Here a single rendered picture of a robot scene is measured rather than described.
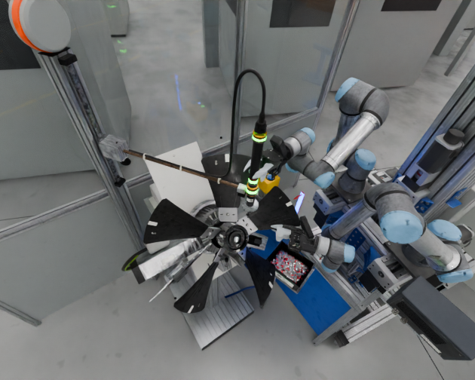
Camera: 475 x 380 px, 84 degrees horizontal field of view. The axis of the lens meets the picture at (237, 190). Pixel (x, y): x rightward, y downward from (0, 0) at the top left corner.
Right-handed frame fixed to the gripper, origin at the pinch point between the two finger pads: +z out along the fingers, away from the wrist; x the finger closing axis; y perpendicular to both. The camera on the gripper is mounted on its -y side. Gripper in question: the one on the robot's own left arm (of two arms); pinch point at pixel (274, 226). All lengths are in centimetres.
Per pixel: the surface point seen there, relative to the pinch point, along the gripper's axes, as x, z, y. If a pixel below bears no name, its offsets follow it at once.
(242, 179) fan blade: -19.8, 17.6, -6.6
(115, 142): -29, 72, -1
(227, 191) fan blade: -15.8, 22.6, -1.4
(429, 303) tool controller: -7, -60, 16
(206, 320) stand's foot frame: 106, 30, 34
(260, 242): 16.6, 4.4, 1.9
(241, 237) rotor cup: -5.7, 11.5, 12.3
